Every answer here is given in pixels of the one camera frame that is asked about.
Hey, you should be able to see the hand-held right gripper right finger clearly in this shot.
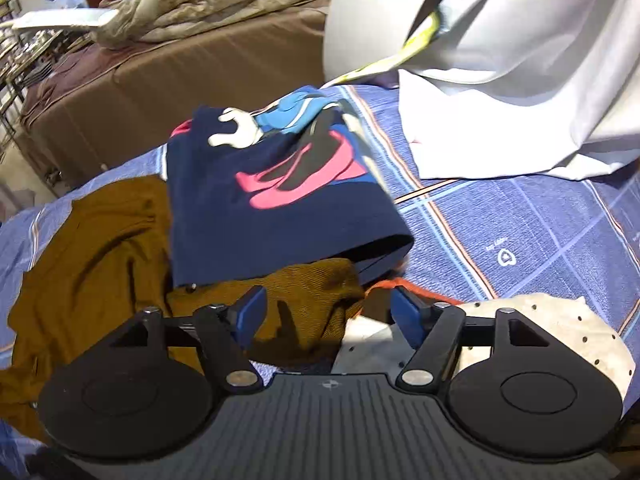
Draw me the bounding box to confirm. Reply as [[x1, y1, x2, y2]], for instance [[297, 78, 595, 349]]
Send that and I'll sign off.
[[391, 287, 553, 395]]

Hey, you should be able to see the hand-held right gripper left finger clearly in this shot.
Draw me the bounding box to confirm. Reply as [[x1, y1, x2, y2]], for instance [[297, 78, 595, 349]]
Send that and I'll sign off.
[[107, 285, 268, 394]]

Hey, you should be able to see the white flat board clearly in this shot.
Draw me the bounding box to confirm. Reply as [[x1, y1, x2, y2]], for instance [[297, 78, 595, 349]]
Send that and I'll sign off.
[[10, 7, 122, 32]]

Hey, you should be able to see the orange cloth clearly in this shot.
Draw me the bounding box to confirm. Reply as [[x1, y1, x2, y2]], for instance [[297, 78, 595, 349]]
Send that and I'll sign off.
[[365, 276, 463, 311]]

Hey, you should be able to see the yellow patterned cloth strip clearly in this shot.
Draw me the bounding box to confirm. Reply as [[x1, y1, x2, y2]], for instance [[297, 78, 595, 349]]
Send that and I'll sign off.
[[324, 6, 448, 87]]

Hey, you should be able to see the beige crumpled quilt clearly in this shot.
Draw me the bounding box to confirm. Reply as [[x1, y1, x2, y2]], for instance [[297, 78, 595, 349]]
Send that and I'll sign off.
[[90, 0, 352, 51]]

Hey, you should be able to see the navy cartoon print shirt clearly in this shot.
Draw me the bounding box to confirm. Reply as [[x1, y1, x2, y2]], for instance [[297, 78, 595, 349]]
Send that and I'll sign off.
[[164, 86, 416, 288]]

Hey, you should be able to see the metal rack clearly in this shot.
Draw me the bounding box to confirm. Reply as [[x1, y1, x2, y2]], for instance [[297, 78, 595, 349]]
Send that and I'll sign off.
[[0, 25, 68, 137]]

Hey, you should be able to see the cream dotted garment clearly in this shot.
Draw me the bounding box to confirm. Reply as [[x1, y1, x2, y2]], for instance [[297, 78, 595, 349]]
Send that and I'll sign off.
[[332, 292, 629, 411]]

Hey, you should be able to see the brown covered bed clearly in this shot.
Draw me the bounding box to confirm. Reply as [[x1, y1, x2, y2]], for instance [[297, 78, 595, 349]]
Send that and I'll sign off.
[[20, 0, 337, 186]]

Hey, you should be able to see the mustard brown knit garment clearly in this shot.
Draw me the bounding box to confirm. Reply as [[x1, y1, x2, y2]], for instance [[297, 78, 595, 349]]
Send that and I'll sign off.
[[0, 176, 373, 441]]

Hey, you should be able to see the white shirt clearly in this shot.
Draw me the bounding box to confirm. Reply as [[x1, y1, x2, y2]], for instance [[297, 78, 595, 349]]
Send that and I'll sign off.
[[399, 0, 640, 182]]

